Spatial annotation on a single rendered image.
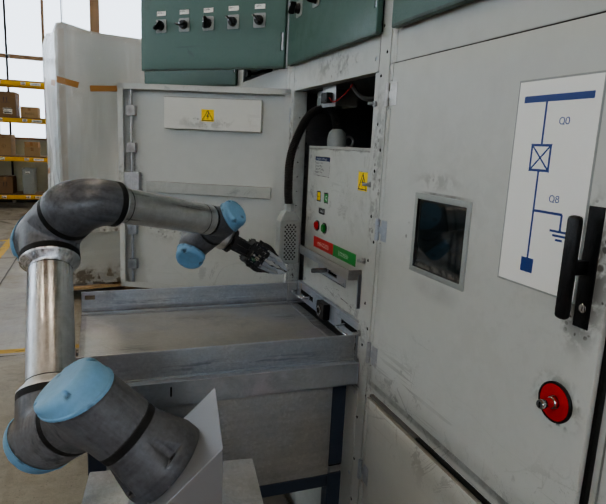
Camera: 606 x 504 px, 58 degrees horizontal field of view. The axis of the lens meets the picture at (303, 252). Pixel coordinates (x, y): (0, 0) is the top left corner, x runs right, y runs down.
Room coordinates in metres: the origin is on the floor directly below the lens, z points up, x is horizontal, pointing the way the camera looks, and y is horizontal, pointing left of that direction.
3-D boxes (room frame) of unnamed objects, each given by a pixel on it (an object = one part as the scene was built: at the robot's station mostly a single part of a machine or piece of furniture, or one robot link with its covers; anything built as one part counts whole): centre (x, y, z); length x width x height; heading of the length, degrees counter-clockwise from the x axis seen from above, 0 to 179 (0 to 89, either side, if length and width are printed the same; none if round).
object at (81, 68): (5.17, 1.79, 1.14); 1.20 x 0.90 x 2.28; 122
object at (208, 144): (2.00, 0.37, 1.21); 0.63 x 0.07 x 0.74; 84
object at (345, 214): (1.64, -0.09, 1.15); 0.48 x 0.01 x 0.48; 21
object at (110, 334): (1.50, 0.27, 0.82); 0.68 x 0.62 x 0.06; 111
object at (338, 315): (1.64, -0.10, 0.89); 0.54 x 0.05 x 0.06; 21
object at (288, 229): (1.81, 0.05, 1.09); 0.08 x 0.05 x 0.17; 111
